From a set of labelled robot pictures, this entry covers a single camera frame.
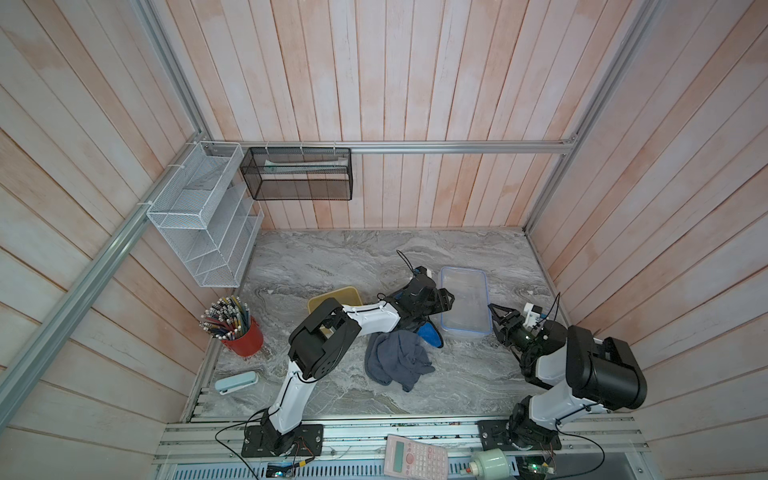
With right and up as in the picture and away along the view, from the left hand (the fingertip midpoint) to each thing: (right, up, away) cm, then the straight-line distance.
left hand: (448, 304), depth 92 cm
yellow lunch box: (-33, +2, +3) cm, 33 cm away
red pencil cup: (-61, -11, -4) cm, 62 cm away
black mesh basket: (-51, +45, +15) cm, 70 cm away
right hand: (+12, -2, -2) cm, 12 cm away
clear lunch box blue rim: (+9, -4, +8) cm, 13 cm away
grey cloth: (-17, -13, -10) cm, 24 cm away
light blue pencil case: (-62, -20, -12) cm, 66 cm away
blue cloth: (-7, -8, -4) cm, 11 cm away
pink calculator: (-15, -34, -22) cm, 43 cm away
